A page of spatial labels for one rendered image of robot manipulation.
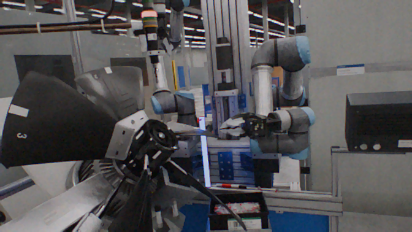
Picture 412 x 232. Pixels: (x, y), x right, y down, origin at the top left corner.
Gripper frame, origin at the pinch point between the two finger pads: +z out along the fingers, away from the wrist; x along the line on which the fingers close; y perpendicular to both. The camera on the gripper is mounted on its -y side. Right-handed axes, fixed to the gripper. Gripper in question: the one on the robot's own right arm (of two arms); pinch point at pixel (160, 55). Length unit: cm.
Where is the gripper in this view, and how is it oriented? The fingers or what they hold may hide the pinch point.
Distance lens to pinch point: 143.3
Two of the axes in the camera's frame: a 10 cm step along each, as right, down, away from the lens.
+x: -9.3, 0.3, 3.6
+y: 3.5, -1.9, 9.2
